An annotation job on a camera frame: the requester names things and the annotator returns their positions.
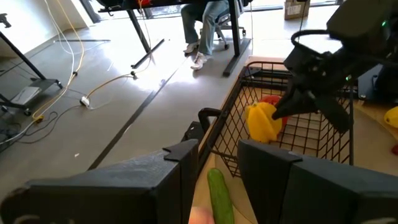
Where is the black wire basket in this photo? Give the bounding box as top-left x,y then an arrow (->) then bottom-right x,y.
198,61 -> 356,179

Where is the black rolling stand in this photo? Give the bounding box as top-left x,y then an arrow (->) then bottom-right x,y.
0,12 -> 63,116

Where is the red apple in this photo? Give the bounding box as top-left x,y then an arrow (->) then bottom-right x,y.
259,94 -> 289,129

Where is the black desk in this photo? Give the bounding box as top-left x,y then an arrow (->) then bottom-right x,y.
98,0 -> 252,78

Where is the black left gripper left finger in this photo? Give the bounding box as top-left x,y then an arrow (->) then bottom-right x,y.
0,139 -> 200,224

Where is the black floor cable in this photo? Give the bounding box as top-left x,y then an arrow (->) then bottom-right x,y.
0,105 -> 82,149

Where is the cardboard box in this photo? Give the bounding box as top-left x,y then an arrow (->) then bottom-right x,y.
284,0 -> 311,21

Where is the grey office chair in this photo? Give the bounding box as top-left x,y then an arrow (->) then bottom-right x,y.
198,0 -> 247,50

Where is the green cucumber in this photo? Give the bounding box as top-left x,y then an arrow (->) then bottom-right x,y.
206,167 -> 235,224

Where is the white floor cable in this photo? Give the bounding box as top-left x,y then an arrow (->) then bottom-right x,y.
0,0 -> 94,147

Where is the yellow bell pepper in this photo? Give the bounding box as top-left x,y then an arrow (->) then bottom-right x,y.
244,101 -> 284,144

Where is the person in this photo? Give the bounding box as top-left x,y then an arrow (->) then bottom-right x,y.
180,0 -> 231,71

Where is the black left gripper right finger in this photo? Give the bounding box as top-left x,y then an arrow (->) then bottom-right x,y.
238,139 -> 398,224

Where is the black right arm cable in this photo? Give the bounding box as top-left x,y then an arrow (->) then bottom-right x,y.
290,29 -> 345,58

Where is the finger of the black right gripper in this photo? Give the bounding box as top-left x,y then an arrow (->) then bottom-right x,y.
272,83 -> 318,121
314,94 -> 353,134

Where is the yellow floor cable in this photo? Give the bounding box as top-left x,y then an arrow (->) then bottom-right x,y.
30,0 -> 150,123

